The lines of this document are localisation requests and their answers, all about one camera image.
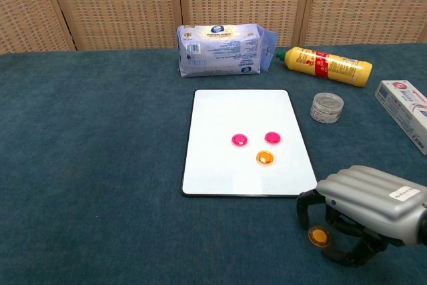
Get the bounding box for yellow bottle green cap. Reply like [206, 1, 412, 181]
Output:
[275, 46, 374, 88]

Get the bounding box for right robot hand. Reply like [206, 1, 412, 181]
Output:
[296, 164, 427, 268]

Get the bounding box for teal table mat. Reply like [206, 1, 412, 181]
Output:
[0, 43, 427, 285]

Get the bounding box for red round magnet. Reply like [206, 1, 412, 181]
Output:
[264, 131, 282, 146]
[231, 133, 249, 148]

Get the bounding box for blue tissue pack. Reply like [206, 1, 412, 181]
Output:
[176, 23, 280, 79]

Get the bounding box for clear plastic jar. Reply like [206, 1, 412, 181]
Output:
[310, 92, 345, 125]

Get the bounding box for white magnetic board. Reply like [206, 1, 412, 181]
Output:
[181, 89, 318, 198]

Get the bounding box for yellow round magnet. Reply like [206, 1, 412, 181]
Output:
[256, 150, 276, 168]
[308, 224, 332, 250]

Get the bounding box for woven folding screen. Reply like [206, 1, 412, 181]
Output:
[0, 0, 427, 55]

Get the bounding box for white toothpaste box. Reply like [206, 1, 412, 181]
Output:
[374, 79, 427, 156]

